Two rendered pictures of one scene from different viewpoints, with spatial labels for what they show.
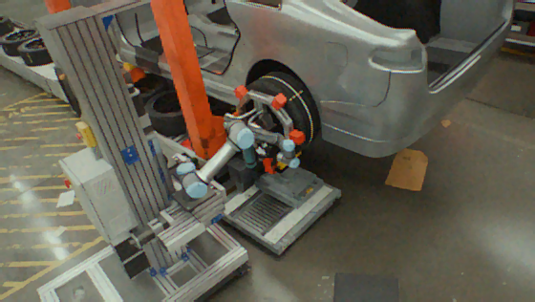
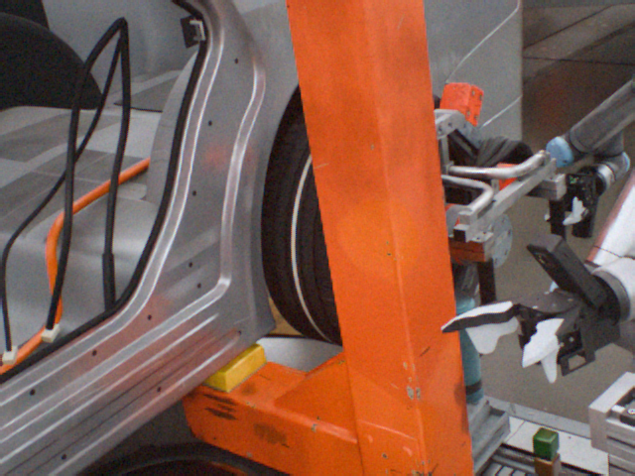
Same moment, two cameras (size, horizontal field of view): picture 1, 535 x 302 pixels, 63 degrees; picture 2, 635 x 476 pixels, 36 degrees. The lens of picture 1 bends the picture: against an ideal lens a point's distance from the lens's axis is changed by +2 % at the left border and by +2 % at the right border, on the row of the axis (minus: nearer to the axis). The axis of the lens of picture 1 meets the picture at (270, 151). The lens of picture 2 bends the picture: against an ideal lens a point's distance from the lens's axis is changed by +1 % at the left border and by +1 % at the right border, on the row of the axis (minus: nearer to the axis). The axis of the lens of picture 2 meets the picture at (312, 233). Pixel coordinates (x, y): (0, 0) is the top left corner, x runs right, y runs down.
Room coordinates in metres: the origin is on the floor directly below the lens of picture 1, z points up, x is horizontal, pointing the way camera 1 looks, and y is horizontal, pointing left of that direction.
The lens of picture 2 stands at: (3.34, 2.09, 1.84)
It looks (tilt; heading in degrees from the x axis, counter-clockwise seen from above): 24 degrees down; 264
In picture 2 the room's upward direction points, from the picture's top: 10 degrees counter-clockwise
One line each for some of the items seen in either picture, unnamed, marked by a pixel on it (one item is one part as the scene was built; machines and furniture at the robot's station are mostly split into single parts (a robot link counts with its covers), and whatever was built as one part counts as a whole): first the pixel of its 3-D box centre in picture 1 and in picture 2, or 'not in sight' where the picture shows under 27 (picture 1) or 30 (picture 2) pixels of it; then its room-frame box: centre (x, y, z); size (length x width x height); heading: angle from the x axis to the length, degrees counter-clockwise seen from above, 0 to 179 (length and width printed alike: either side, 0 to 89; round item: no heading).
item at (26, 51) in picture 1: (44, 50); not in sight; (6.74, 3.21, 0.39); 0.66 x 0.66 x 0.24
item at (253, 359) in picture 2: not in sight; (225, 362); (3.38, 0.15, 0.71); 0.14 x 0.14 x 0.05; 42
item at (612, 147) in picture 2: (288, 147); (602, 134); (2.33, -0.12, 0.95); 0.11 x 0.08 x 0.11; 23
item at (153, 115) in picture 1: (178, 110); not in sight; (4.14, 0.92, 0.39); 0.66 x 0.66 x 0.24
